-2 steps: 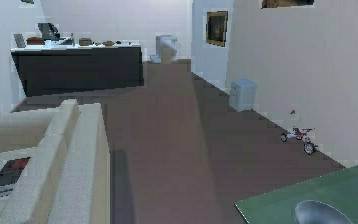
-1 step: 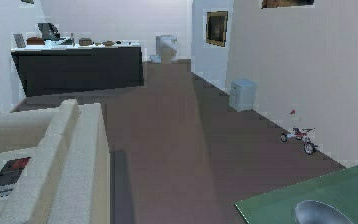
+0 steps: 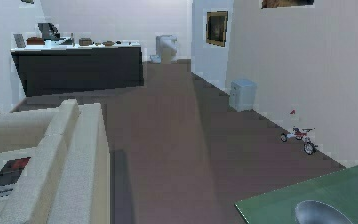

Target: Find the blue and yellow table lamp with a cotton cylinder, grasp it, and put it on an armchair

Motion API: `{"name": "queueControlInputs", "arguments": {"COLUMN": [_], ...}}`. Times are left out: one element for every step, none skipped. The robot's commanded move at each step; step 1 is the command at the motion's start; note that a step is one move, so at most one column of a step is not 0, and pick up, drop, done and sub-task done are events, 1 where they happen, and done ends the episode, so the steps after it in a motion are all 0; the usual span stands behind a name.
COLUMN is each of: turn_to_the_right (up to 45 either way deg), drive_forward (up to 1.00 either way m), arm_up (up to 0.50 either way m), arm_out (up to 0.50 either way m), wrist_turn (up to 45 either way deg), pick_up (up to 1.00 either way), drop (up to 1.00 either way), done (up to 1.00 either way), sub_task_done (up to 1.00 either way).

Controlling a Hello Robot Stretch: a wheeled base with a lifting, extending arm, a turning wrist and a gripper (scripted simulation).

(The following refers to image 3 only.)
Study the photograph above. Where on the brown framed picture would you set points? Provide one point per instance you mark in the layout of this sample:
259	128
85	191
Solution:
287	3

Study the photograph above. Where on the dark grey slanted appliance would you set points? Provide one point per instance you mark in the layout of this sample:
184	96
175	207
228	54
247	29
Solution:
49	31

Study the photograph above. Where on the pale blue bin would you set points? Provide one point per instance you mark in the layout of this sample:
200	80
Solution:
243	95

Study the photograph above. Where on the brown flat dish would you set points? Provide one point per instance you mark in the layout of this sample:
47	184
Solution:
108	43

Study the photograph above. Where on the grey metal bowl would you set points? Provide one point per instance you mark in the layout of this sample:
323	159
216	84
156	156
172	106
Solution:
320	213

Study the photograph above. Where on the pale blue floor cushion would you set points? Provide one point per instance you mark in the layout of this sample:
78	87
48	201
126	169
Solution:
155	59

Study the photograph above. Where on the black cabinet with white top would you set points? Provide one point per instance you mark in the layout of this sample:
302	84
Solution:
80	70

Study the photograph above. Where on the red brown box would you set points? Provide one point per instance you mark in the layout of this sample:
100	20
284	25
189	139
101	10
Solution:
35	41

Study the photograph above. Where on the brown square box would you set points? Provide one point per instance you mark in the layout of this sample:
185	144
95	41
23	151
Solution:
85	41

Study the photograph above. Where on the green table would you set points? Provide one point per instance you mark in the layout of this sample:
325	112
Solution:
317	196

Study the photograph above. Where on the gold framed dark picture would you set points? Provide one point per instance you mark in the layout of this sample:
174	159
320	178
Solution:
217	28

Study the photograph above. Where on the beige sofa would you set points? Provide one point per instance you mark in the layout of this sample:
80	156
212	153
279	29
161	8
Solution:
70	156

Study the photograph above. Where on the grey tilted board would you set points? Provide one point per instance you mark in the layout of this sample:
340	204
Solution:
19	40

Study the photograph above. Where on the red and white toy tricycle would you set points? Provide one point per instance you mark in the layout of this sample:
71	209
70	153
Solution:
300	136

